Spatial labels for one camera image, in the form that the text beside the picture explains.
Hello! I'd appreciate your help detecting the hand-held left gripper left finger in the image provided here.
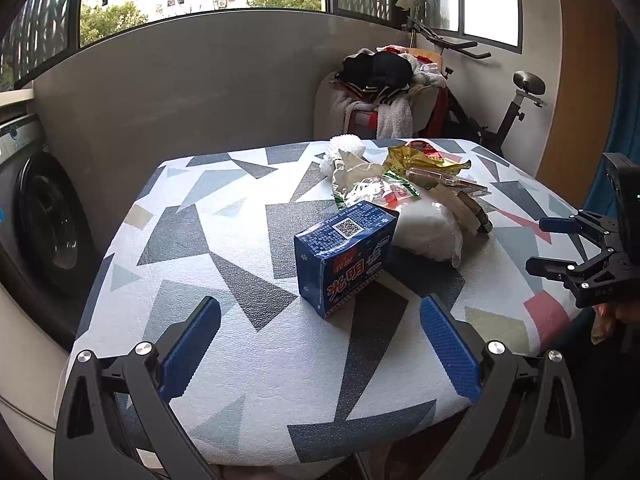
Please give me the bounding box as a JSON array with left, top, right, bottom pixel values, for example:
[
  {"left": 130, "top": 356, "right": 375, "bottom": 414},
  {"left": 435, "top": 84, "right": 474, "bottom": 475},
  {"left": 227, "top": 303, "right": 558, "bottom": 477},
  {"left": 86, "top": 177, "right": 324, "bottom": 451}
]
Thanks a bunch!
[{"left": 54, "top": 296, "right": 222, "bottom": 480}]

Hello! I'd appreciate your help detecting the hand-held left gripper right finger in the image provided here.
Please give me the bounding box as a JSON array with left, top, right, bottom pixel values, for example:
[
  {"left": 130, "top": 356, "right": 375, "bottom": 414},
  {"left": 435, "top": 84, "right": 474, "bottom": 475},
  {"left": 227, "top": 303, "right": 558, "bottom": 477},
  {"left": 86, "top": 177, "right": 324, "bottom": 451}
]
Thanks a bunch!
[{"left": 419, "top": 294, "right": 586, "bottom": 480}]

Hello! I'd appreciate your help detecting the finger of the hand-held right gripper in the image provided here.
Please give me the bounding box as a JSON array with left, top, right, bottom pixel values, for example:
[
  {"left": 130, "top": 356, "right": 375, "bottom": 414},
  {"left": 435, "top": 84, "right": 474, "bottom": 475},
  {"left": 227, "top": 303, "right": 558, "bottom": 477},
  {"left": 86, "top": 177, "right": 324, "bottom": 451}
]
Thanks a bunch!
[
  {"left": 539, "top": 209, "right": 616, "bottom": 248},
  {"left": 525, "top": 250, "right": 618, "bottom": 285}
]

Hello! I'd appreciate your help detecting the blue milk carton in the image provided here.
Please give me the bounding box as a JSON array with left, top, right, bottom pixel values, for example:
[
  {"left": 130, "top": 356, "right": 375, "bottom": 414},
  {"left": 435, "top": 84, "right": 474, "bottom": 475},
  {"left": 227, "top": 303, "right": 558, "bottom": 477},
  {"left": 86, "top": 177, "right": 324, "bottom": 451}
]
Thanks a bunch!
[{"left": 293, "top": 200, "right": 401, "bottom": 320}]

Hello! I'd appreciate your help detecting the gold foil wrapper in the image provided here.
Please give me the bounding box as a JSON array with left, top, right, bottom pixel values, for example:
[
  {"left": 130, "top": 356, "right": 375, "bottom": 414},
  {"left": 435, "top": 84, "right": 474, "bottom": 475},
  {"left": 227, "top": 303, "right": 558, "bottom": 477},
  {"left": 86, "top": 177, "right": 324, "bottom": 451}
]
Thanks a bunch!
[{"left": 384, "top": 142, "right": 472, "bottom": 181}]

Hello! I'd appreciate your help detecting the clear bag with white filling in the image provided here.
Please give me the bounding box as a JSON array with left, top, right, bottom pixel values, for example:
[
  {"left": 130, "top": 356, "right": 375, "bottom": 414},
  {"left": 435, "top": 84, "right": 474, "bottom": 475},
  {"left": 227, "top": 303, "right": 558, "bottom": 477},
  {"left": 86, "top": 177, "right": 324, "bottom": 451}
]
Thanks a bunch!
[{"left": 390, "top": 195, "right": 463, "bottom": 267}]

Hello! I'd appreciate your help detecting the black exercise bike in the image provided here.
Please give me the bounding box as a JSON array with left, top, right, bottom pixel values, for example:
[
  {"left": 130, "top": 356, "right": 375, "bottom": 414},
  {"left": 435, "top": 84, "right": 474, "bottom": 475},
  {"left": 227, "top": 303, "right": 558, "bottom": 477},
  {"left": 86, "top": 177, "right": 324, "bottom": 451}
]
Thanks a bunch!
[{"left": 400, "top": 0, "right": 548, "bottom": 158}]

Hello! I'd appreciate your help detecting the clear plastic box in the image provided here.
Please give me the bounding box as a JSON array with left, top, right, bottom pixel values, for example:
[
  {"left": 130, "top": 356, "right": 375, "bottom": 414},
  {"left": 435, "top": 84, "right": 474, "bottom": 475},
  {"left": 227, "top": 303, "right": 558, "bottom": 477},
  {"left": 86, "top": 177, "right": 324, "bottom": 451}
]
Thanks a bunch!
[{"left": 406, "top": 166, "right": 488, "bottom": 197}]

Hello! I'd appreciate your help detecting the green and white snack wrapper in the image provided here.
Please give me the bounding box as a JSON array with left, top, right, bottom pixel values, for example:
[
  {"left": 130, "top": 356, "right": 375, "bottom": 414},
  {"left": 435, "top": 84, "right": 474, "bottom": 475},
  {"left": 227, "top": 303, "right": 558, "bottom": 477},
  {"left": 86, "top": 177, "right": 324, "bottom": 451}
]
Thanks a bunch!
[{"left": 335, "top": 170, "right": 423, "bottom": 211}]

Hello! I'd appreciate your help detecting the grey washing machine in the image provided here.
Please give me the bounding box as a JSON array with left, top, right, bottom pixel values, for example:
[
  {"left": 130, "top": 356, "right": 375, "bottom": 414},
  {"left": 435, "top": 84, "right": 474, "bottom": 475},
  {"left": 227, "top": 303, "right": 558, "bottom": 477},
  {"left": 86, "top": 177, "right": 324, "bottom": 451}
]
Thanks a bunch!
[{"left": 0, "top": 110, "right": 98, "bottom": 296}]

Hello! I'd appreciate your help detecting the white fluffy towel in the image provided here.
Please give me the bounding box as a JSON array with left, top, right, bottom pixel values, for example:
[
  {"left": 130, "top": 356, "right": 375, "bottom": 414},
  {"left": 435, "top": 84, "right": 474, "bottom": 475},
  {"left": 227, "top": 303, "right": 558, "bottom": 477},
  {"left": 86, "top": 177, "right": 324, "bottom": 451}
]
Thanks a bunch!
[{"left": 330, "top": 94, "right": 413, "bottom": 139}]

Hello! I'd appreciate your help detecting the white foam fruit net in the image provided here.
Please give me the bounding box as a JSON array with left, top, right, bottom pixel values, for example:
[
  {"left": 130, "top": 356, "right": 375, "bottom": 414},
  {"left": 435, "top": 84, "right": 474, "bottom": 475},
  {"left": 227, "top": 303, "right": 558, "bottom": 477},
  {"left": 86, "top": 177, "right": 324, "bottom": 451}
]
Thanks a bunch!
[{"left": 320, "top": 133, "right": 363, "bottom": 176}]

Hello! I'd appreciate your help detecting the pile of clothes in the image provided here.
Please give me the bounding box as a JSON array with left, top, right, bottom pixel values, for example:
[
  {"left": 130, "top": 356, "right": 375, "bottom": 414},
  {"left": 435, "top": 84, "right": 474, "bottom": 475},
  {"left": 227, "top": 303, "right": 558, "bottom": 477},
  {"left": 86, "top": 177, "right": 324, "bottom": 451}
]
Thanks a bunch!
[{"left": 335, "top": 46, "right": 453, "bottom": 106}]

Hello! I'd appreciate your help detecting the beige chair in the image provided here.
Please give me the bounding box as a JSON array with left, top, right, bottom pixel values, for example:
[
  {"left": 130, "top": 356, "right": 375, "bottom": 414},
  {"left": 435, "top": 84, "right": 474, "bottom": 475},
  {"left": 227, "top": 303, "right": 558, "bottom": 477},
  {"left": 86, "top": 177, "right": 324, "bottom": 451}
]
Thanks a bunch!
[{"left": 314, "top": 72, "right": 441, "bottom": 141}]

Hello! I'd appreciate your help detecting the wooden wall panel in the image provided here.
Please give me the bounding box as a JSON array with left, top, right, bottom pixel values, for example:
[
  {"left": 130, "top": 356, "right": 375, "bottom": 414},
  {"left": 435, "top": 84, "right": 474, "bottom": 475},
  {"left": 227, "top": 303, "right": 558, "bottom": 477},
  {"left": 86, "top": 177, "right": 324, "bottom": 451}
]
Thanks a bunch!
[{"left": 537, "top": 0, "right": 621, "bottom": 201}]

